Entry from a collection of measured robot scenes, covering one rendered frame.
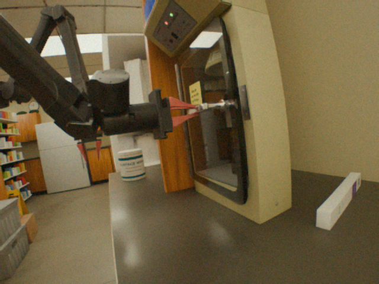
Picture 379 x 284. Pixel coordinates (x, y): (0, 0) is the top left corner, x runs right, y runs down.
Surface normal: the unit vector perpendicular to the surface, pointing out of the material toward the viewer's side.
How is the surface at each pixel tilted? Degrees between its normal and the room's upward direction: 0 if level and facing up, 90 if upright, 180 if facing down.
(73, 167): 90
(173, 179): 90
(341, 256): 0
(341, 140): 90
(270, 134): 90
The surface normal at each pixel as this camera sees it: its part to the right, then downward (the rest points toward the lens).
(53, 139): 0.40, 0.02
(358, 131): -0.91, 0.15
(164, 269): -0.14, -0.99
